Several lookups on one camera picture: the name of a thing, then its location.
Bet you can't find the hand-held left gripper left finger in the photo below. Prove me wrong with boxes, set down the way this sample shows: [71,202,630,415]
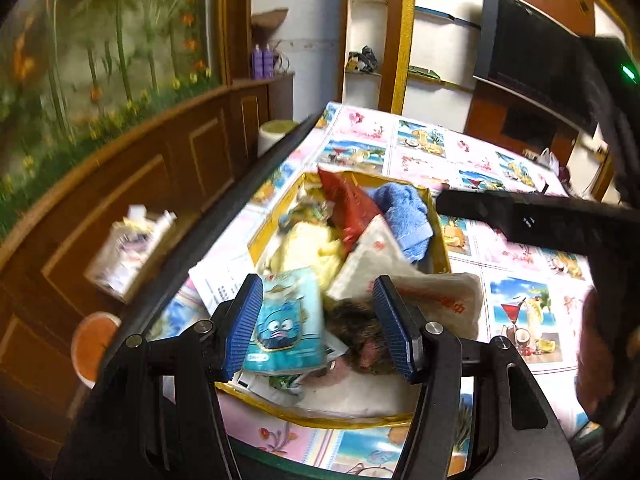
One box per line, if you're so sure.
[52,273,265,480]

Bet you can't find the yellow-taped white box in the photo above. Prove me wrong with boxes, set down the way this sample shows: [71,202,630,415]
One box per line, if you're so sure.
[215,170,453,431]

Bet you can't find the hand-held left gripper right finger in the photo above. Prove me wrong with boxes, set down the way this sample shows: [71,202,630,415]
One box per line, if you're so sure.
[371,275,581,480]

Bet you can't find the yellow fluffy cloth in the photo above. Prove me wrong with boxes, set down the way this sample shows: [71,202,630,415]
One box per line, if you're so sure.
[270,222,347,287]

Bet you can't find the white plastic bag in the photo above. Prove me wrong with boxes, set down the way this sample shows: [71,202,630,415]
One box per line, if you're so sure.
[537,147,562,172]

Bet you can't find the white paper packet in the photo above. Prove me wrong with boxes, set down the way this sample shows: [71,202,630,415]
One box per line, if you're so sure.
[327,215,426,302]

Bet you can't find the person's right hand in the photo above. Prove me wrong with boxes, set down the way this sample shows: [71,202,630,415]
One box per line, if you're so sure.
[574,289,617,413]

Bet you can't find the black television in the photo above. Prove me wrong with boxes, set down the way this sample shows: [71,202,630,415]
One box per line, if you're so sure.
[474,0,601,137]

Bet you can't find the basket of small packets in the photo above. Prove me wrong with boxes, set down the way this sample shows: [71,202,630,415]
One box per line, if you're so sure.
[84,204,179,304]

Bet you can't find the wooden cabinet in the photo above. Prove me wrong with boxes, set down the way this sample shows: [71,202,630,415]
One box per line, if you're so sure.
[0,72,296,461]

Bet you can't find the printed tablecloth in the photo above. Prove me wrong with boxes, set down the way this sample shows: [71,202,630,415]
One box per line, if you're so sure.
[145,101,601,476]

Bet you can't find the brown knit slippers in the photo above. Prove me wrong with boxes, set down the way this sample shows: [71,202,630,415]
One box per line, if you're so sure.
[325,299,397,377]

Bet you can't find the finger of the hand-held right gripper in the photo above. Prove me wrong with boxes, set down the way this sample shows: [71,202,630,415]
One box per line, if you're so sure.
[436,189,603,257]

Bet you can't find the red pouch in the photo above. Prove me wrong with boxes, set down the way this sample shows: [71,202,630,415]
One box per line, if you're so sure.
[317,167,384,257]

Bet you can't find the black and yellow tool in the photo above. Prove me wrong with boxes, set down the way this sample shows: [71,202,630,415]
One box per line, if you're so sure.
[347,45,382,74]

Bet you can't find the flower wall mural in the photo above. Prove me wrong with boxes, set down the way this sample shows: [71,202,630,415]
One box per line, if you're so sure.
[0,0,223,241]

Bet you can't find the green packet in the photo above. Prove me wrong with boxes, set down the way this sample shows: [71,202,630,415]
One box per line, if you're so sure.
[269,372,307,397]

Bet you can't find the white cup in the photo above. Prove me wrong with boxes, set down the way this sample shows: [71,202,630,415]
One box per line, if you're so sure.
[257,119,301,159]

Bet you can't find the blue towel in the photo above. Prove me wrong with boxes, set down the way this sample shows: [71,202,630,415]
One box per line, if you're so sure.
[372,183,434,264]

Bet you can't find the light blue printed packet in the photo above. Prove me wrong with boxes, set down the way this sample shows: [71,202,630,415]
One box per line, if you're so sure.
[242,266,327,377]

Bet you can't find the orange bowl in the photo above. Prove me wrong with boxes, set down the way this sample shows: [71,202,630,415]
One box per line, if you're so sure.
[70,312,122,391]

